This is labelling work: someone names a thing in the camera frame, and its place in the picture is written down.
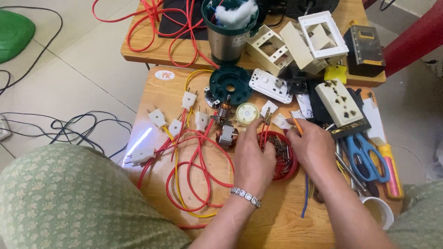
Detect person's right hand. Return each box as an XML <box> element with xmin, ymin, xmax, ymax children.
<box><xmin>284</xmin><ymin>118</ymin><xmax>342</xmax><ymax>181</ymax></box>

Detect person's left hand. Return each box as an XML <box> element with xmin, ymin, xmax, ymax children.
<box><xmin>232</xmin><ymin>118</ymin><xmax>277</xmax><ymax>200</ymax></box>

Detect orange handled small screwdriver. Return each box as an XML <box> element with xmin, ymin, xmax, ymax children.
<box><xmin>289</xmin><ymin>111</ymin><xmax>304</xmax><ymax>136</ymax></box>

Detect red wire pair with terminal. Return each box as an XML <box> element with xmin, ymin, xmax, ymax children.
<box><xmin>259</xmin><ymin>107</ymin><xmax>272</xmax><ymax>150</ymax></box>

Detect cream round plastic gear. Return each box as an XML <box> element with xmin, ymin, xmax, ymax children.
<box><xmin>235</xmin><ymin>102</ymin><xmax>260</xmax><ymax>126</ymax></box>

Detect white thin plastic plate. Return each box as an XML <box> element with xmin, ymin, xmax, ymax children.
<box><xmin>295</xmin><ymin>91</ymin><xmax>315</xmax><ymax>119</ymax></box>

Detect copper wound motor stator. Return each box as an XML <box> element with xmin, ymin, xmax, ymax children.
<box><xmin>216</xmin><ymin>124</ymin><xmax>239</xmax><ymax>149</ymax></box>

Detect heap of metal screws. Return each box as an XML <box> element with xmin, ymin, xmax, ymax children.
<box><xmin>260</xmin><ymin>135</ymin><xmax>294</xmax><ymax>175</ymax></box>

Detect copper motor rotor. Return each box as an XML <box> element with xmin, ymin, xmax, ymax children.
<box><xmin>211</xmin><ymin>95</ymin><xmax>233</xmax><ymax>126</ymax></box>

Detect red round plastic lid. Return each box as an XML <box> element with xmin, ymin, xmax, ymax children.
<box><xmin>257</xmin><ymin>130</ymin><xmax>300</xmax><ymax>181</ymax></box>

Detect burnt white multi socket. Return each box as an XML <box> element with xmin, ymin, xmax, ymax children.
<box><xmin>314</xmin><ymin>78</ymin><xmax>365</xmax><ymax>128</ymax></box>

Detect white flat socket plate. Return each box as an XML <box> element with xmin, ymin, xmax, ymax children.
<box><xmin>249</xmin><ymin>68</ymin><xmax>294</xmax><ymax>104</ymax></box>

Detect black plastic socket part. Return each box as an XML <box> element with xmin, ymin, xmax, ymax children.
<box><xmin>284</xmin><ymin>67</ymin><xmax>308</xmax><ymax>95</ymax></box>

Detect black socket base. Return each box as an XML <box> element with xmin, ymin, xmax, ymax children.
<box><xmin>307</xmin><ymin>80</ymin><xmax>372</xmax><ymax>139</ymax></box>

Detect dark green round base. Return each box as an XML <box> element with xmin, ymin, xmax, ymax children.
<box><xmin>209</xmin><ymin>65</ymin><xmax>253</xmax><ymax>106</ymax></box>

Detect white two-pin plug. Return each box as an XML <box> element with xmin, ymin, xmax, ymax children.
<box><xmin>124</xmin><ymin>147</ymin><xmax>157</xmax><ymax>166</ymax></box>
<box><xmin>181</xmin><ymin>87</ymin><xmax>198</xmax><ymax>111</ymax></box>
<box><xmin>146</xmin><ymin>105</ymin><xmax>168</xmax><ymax>129</ymax></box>
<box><xmin>195</xmin><ymin>105</ymin><xmax>209</xmax><ymax>132</ymax></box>
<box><xmin>168</xmin><ymin>113</ymin><xmax>183</xmax><ymax>137</ymax></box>

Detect yellow plastic piece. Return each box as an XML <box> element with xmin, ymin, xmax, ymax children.
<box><xmin>324</xmin><ymin>64</ymin><xmax>347</xmax><ymax>84</ymax></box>

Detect metal pliers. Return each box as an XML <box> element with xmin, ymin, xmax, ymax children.
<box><xmin>334</xmin><ymin>138</ymin><xmax>372</xmax><ymax>198</ymax></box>

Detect white card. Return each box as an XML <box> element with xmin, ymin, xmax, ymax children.
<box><xmin>362</xmin><ymin>97</ymin><xmax>387</xmax><ymax>147</ymax></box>

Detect steel blender body green rim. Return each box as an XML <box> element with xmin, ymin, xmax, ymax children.
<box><xmin>201</xmin><ymin>0</ymin><xmax>260</xmax><ymax>66</ymax></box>

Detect yellow pink screwdriver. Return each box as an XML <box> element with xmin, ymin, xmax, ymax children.
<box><xmin>377</xmin><ymin>143</ymin><xmax>404</xmax><ymax>200</ymax></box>

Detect black yellow multimeter in wrap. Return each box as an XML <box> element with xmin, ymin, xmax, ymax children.
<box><xmin>343</xmin><ymin>24</ymin><xmax>386</xmax><ymax>77</ymax></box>

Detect white cup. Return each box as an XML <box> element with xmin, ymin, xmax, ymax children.
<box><xmin>358</xmin><ymin>196</ymin><xmax>395</xmax><ymax>231</ymax></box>

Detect white cotton wool wad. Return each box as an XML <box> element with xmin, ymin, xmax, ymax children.
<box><xmin>215</xmin><ymin>0</ymin><xmax>258</xmax><ymax>30</ymax></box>

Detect black round appliance part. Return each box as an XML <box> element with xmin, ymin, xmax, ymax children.
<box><xmin>285</xmin><ymin>0</ymin><xmax>340</xmax><ymax>21</ymax></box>

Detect black cloth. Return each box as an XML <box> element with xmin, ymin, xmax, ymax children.
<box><xmin>158</xmin><ymin>0</ymin><xmax>209</xmax><ymax>41</ymax></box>

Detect person's right leg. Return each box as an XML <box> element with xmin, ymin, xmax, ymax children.
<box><xmin>388</xmin><ymin>180</ymin><xmax>443</xmax><ymax>249</ymax></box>

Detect person's leg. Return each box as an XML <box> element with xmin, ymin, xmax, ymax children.
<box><xmin>388</xmin><ymin>180</ymin><xmax>443</xmax><ymax>249</ymax></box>
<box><xmin>0</xmin><ymin>143</ymin><xmax>193</xmax><ymax>249</ymax></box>

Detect person's left leg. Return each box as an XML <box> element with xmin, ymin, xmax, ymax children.
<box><xmin>0</xmin><ymin>143</ymin><xmax>193</xmax><ymax>249</ymax></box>

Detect white power strip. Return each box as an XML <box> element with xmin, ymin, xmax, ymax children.
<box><xmin>0</xmin><ymin>115</ymin><xmax>12</xmax><ymax>142</ymax></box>

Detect green plastic object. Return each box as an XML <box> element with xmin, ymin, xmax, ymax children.
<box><xmin>0</xmin><ymin>9</ymin><xmax>36</xmax><ymax>64</ymax></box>

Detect long red cable loops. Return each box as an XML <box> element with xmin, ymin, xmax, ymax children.
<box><xmin>137</xmin><ymin>111</ymin><xmax>236</xmax><ymax>212</ymax></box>

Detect blue wire piece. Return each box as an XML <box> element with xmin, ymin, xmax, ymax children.
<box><xmin>301</xmin><ymin>174</ymin><xmax>309</xmax><ymax>219</ymax></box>

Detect silver stone bracelet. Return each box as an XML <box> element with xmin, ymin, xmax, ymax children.
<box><xmin>230</xmin><ymin>187</ymin><xmax>262</xmax><ymax>209</ymax></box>

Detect blue handled scissors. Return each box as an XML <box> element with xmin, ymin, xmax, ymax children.
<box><xmin>343</xmin><ymin>133</ymin><xmax>391</xmax><ymax>183</ymax></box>

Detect cream closed wall box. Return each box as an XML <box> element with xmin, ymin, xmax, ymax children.
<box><xmin>279</xmin><ymin>21</ymin><xmax>329</xmax><ymax>75</ymax></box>

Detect cream open wall box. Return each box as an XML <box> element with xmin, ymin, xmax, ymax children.
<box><xmin>245</xmin><ymin>24</ymin><xmax>295</xmax><ymax>77</ymax></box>

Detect short yellow cable loop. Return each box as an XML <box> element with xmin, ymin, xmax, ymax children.
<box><xmin>184</xmin><ymin>69</ymin><xmax>214</xmax><ymax>93</ymax></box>

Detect white square socket frame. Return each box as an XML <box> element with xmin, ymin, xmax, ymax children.
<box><xmin>298</xmin><ymin>11</ymin><xmax>349</xmax><ymax>59</ymax></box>

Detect long yellow cable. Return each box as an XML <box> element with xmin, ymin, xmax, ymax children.
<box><xmin>162</xmin><ymin>114</ymin><xmax>219</xmax><ymax>219</ymax></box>

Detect tangled red cable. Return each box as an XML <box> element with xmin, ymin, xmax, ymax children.
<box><xmin>92</xmin><ymin>0</ymin><xmax>225</xmax><ymax>70</ymax></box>

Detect black cables on floor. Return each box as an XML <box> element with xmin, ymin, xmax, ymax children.
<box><xmin>0</xmin><ymin>6</ymin><xmax>133</xmax><ymax>160</ymax></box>

